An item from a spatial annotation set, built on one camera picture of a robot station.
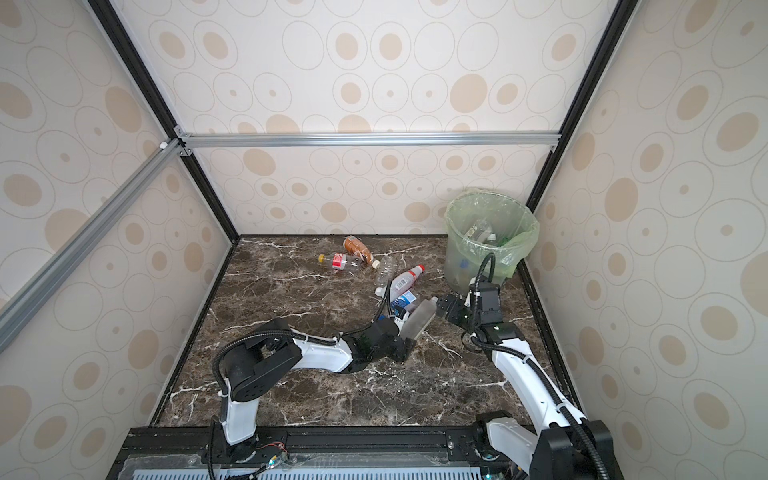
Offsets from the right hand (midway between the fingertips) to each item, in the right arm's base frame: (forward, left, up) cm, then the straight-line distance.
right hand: (452, 304), depth 85 cm
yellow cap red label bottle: (+24, +37, -7) cm, 44 cm away
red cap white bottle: (+13, +13, -6) cm, 20 cm away
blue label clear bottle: (+7, +14, -8) cm, 17 cm away
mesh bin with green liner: (+31, -13, +3) cm, 33 cm away
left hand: (-6, +10, -9) cm, 15 cm away
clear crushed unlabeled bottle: (+21, +19, -10) cm, 30 cm away
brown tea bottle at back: (+30, +31, -7) cm, 43 cm away
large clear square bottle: (+2, +9, -10) cm, 14 cm away
